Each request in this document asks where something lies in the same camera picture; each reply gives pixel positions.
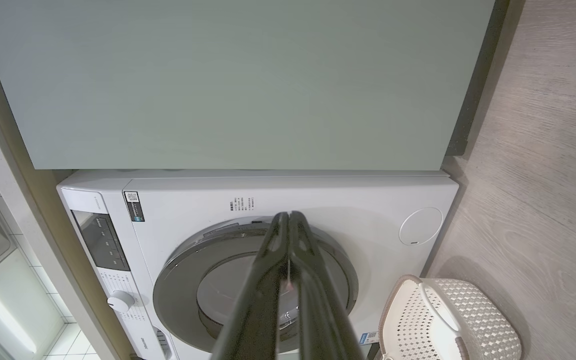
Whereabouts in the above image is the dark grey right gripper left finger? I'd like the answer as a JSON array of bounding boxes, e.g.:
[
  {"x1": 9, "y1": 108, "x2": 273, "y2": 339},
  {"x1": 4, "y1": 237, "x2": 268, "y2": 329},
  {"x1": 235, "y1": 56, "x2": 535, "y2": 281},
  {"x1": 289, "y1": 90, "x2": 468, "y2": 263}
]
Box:
[{"x1": 210, "y1": 211, "x2": 291, "y2": 360}]

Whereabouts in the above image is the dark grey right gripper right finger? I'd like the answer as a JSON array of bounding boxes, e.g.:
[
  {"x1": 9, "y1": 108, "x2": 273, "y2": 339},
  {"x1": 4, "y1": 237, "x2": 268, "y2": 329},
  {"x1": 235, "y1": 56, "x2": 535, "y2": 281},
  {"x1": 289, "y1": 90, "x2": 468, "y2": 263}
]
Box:
[{"x1": 289, "y1": 210, "x2": 367, "y2": 360}]

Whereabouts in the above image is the round grey glass washer door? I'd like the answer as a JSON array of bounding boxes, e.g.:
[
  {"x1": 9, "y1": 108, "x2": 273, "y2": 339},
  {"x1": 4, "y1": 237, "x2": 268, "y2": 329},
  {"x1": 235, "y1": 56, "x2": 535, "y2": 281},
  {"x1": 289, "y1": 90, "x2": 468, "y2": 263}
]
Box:
[{"x1": 153, "y1": 216, "x2": 360, "y2": 356}]

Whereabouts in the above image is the white front-load washing machine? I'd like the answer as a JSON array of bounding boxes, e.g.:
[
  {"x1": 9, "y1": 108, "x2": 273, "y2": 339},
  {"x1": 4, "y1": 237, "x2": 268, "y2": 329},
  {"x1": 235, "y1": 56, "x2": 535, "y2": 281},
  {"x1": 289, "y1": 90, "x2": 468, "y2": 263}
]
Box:
[{"x1": 57, "y1": 169, "x2": 460, "y2": 360}]

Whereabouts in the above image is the white washing machine dial knob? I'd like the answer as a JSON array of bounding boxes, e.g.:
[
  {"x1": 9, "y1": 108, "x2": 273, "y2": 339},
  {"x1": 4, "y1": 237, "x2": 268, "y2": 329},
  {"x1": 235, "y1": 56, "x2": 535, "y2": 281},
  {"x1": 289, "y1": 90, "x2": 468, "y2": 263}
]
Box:
[{"x1": 106, "y1": 290, "x2": 136, "y2": 314}]

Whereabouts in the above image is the cream perforated laundry basket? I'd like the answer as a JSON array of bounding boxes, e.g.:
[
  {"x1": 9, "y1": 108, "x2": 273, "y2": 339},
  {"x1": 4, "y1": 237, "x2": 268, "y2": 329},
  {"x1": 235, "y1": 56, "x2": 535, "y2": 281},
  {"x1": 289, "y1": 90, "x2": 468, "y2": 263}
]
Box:
[{"x1": 379, "y1": 274, "x2": 523, "y2": 360}]

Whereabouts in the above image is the dark washing machine display panel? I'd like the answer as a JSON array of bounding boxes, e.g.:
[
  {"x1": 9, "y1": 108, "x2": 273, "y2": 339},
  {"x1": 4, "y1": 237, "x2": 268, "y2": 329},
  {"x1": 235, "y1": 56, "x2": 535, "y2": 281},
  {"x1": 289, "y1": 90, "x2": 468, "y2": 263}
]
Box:
[{"x1": 70, "y1": 210, "x2": 131, "y2": 272}]

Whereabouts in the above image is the white detergent drawer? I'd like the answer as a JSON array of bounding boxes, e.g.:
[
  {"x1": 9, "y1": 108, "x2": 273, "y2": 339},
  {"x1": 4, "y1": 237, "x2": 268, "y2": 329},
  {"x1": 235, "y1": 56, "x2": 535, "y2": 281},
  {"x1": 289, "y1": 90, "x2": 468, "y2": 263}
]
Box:
[{"x1": 138, "y1": 325, "x2": 176, "y2": 360}]

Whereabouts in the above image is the round white filter cover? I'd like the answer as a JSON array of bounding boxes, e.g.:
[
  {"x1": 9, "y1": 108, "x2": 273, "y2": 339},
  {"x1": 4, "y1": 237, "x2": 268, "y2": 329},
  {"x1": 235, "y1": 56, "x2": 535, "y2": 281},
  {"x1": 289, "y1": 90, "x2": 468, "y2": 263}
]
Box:
[{"x1": 399, "y1": 207, "x2": 444, "y2": 246}]

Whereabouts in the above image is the black QR code sticker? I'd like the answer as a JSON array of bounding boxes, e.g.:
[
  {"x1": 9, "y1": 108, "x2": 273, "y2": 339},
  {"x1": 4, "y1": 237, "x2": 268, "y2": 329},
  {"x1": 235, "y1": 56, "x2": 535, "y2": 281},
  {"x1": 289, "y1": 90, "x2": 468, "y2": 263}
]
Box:
[{"x1": 124, "y1": 191, "x2": 145, "y2": 222}]

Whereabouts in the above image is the white glossy cabinet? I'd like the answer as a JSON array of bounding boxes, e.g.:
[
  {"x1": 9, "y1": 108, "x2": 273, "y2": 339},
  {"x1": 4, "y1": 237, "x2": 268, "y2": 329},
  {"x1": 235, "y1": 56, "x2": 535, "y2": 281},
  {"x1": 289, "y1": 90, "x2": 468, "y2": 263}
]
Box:
[{"x1": 0, "y1": 250, "x2": 66, "y2": 360}]

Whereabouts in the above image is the white countertop with beige edge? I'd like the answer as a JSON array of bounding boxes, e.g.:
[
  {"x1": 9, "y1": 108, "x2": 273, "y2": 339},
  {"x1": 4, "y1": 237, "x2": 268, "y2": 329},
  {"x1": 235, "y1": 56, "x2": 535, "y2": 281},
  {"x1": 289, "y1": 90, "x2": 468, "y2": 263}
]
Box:
[{"x1": 0, "y1": 10, "x2": 134, "y2": 360}]

